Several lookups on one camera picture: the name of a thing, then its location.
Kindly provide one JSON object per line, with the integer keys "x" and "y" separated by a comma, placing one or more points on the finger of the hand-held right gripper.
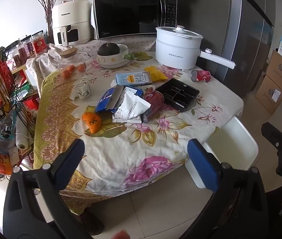
{"x": 273, "y": 134}

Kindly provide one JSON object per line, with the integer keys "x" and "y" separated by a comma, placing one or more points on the white electric pot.
{"x": 175, "y": 52}

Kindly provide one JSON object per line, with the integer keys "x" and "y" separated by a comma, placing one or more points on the torn blue box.
{"x": 106, "y": 102}

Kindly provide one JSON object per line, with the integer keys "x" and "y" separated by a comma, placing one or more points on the cream air fryer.
{"x": 71, "y": 17}

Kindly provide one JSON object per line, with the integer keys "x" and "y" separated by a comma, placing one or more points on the white twine spool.
{"x": 22, "y": 134}

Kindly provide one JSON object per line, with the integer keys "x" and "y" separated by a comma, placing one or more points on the small flower print cloth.
{"x": 136, "y": 43}

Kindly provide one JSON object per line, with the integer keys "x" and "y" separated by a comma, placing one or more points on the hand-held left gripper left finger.
{"x": 69, "y": 164}

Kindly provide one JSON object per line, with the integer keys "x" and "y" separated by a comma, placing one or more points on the white foil packet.
{"x": 131, "y": 107}

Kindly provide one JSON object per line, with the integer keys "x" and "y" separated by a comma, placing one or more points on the bare branches in vase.
{"x": 47, "y": 7}

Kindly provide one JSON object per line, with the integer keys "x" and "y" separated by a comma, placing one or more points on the black microwave oven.
{"x": 126, "y": 15}

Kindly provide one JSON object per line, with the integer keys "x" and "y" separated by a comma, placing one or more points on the orange snack packet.
{"x": 1, "y": 161}

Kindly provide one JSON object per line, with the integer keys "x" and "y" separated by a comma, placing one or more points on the dark glass jar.
{"x": 27, "y": 47}

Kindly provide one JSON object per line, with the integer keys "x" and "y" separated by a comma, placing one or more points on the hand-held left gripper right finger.
{"x": 203, "y": 164}

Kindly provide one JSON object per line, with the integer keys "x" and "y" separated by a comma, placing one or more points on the bright red drink can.
{"x": 202, "y": 76}

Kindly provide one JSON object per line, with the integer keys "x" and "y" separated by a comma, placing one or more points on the orange peel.
{"x": 91, "y": 122}

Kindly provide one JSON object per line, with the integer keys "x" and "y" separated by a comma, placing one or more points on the black plastic tray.
{"x": 178, "y": 94}

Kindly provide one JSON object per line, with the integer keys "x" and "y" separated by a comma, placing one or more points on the glass teapot bamboo lid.
{"x": 77, "y": 58}

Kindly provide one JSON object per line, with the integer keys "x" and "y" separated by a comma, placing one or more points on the white casserole bowl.
{"x": 113, "y": 61}

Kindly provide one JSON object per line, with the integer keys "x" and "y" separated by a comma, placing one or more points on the blue white milk carton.
{"x": 133, "y": 79}

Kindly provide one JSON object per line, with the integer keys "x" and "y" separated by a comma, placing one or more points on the red label glass jar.
{"x": 39, "y": 45}

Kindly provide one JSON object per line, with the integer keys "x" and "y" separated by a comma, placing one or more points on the dark red can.
{"x": 155, "y": 100}

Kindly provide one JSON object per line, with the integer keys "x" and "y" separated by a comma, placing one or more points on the cardboard box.
{"x": 269, "y": 95}
{"x": 280, "y": 71}

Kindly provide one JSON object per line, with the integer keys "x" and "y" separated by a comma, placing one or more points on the white plastic bin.
{"x": 233, "y": 144}

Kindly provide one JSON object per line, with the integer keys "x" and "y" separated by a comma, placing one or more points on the small orange fruit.
{"x": 81, "y": 67}
{"x": 68, "y": 71}

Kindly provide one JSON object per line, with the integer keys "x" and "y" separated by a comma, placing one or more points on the yellow packet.
{"x": 156, "y": 74}

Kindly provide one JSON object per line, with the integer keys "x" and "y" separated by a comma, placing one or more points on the dark green squash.
{"x": 108, "y": 49}

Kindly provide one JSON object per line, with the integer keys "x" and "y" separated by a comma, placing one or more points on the crumpled tissue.
{"x": 81, "y": 89}

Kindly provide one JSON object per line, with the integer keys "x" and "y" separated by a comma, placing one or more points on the grey refrigerator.
{"x": 245, "y": 42}

